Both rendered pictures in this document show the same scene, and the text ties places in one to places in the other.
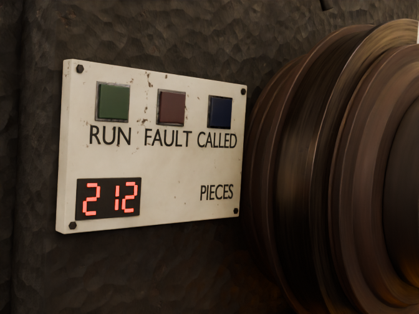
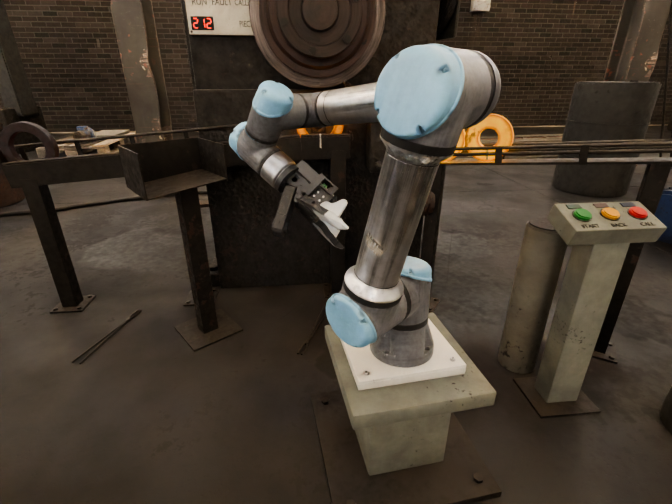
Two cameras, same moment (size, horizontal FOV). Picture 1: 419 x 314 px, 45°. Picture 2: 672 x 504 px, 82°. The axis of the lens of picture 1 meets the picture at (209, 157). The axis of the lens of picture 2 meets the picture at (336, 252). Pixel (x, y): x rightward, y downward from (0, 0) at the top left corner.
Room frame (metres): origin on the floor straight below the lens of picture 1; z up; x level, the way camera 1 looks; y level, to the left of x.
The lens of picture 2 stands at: (-0.47, -1.27, 0.92)
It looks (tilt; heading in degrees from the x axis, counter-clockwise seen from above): 24 degrees down; 37
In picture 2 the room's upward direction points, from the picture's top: straight up
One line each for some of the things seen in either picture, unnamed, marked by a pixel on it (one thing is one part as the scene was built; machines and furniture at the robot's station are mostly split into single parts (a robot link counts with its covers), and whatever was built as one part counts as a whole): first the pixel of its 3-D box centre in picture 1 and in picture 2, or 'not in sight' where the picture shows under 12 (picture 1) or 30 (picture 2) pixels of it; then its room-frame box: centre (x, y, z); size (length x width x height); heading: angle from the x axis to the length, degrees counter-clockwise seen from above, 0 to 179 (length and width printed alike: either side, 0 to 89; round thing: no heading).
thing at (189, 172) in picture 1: (163, 149); (222, 6); (0.61, 0.06, 1.15); 0.26 x 0.02 x 0.18; 133
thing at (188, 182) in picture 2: not in sight; (188, 247); (0.23, -0.09, 0.36); 0.26 x 0.20 x 0.72; 168
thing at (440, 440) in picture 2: not in sight; (396, 406); (0.23, -0.94, 0.13); 0.40 x 0.40 x 0.26; 49
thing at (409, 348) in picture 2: not in sight; (402, 329); (0.23, -0.94, 0.37); 0.15 x 0.15 x 0.10
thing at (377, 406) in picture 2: not in sight; (400, 360); (0.23, -0.94, 0.28); 0.32 x 0.32 x 0.04; 49
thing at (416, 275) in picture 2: not in sight; (402, 286); (0.23, -0.93, 0.49); 0.13 x 0.12 x 0.14; 173
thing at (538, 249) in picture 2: not in sight; (530, 299); (0.78, -1.13, 0.26); 0.12 x 0.12 x 0.52
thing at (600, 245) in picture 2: not in sight; (579, 313); (0.69, -1.27, 0.31); 0.24 x 0.16 x 0.62; 133
